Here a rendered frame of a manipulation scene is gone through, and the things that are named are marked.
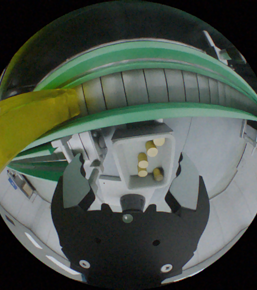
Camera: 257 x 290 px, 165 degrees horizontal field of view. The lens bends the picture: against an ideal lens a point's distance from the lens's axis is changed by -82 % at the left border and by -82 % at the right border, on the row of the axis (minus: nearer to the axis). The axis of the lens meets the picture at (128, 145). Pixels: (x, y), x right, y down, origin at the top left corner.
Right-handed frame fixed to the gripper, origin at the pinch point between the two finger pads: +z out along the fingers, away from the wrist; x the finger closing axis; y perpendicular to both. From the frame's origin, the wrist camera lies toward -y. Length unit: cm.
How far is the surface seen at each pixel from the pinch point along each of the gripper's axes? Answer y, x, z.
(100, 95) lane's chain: -7.4, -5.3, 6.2
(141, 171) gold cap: 17.0, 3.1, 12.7
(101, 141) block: 3.0, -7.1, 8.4
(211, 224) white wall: 317, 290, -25
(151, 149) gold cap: 8.2, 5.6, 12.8
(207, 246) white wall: 321, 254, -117
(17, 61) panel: -18.2, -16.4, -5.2
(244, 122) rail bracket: -7, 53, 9
